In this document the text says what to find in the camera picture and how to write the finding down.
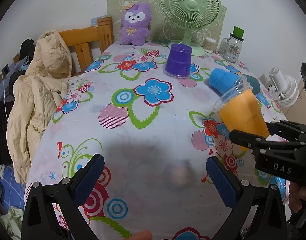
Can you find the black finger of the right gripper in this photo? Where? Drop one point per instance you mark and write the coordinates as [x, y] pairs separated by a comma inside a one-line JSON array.
[[290, 131], [271, 153]]

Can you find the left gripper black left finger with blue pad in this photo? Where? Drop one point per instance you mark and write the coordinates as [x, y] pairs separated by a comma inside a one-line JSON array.
[[52, 211]]

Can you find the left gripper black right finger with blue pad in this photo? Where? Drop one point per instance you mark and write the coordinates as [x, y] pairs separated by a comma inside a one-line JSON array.
[[257, 212]]

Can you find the orange plastic cup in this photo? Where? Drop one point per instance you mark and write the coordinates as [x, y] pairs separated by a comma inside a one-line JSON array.
[[239, 109]]

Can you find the teal cup yellow rim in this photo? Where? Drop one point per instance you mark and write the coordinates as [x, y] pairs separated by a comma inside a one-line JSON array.
[[254, 83]]

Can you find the blue plastic cup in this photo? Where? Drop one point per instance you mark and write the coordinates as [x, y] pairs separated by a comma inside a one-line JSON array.
[[223, 81]]

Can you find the purple plastic cup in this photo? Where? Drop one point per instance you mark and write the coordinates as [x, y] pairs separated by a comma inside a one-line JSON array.
[[179, 60]]

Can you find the person's hand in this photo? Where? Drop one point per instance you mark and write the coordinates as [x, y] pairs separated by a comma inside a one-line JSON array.
[[297, 194]]

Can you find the white small fan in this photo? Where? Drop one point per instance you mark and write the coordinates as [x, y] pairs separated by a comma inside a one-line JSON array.
[[283, 88]]

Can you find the blue checkered bedding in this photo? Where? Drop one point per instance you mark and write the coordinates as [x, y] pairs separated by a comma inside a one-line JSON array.
[[11, 192]]

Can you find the black clothing pile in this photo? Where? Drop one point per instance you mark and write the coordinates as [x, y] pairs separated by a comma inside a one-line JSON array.
[[6, 103]]

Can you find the glass mason jar mug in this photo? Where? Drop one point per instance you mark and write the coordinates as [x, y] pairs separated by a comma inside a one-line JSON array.
[[231, 48]]

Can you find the floral tablecloth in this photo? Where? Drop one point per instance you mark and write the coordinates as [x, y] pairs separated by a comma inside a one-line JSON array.
[[155, 133]]

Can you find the cotton swab container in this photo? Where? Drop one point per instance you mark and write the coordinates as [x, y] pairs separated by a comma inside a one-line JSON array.
[[210, 44]]

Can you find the green box on jar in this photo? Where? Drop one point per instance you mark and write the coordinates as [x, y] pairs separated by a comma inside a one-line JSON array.
[[238, 32]]

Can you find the beige puffer jacket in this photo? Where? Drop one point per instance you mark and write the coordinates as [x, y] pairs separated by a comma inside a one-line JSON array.
[[37, 93]]

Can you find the green desk fan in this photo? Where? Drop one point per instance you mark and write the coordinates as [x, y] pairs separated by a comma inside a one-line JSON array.
[[191, 15]]

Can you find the purple plush bunny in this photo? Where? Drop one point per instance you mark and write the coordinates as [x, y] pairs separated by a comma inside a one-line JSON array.
[[135, 24]]

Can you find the wooden chair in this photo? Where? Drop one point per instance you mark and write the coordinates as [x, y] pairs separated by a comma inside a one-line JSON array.
[[81, 40]]

